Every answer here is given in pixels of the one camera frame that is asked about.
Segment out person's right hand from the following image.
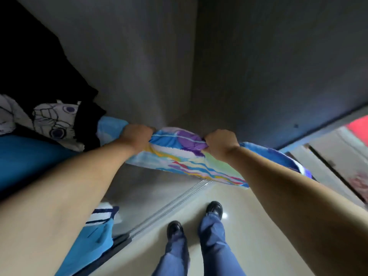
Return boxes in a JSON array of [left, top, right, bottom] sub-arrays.
[[202, 129, 240, 163]]

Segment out person's left hand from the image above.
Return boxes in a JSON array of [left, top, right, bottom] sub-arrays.
[[119, 124, 156, 154]]

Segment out colourful patterned cloth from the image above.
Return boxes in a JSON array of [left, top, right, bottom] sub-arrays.
[[97, 116, 317, 189]]

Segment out person's left forearm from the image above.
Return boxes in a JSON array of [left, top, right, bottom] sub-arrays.
[[0, 138, 138, 276]]

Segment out person's right forearm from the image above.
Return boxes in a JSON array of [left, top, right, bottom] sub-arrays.
[[223, 146, 368, 276]]

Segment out person's right shoe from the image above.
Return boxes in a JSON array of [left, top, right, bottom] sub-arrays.
[[205, 201, 223, 220]]

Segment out person's shoe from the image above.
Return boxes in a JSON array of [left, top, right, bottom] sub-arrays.
[[205, 201, 223, 220], [167, 221, 184, 242]]

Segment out metal sliding door track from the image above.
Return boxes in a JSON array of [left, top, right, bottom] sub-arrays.
[[128, 179, 214, 239]]

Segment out black and white printed garment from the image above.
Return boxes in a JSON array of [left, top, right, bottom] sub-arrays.
[[0, 94, 85, 153]]

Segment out grey wardrobe sliding door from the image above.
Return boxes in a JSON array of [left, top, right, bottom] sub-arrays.
[[170, 0, 368, 150]]

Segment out person's left shoe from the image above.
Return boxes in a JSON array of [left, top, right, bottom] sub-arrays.
[[167, 221, 184, 242]]

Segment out person's blue jeans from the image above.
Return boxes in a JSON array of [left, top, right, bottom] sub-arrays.
[[151, 213, 247, 276]]

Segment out blue white striped cloth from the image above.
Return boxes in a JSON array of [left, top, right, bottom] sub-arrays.
[[55, 202, 121, 276]]

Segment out blue folded cloth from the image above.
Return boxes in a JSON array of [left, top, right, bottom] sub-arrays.
[[0, 134, 79, 196]]

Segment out red cloth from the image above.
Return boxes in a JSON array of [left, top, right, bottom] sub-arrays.
[[346, 115, 368, 147]]

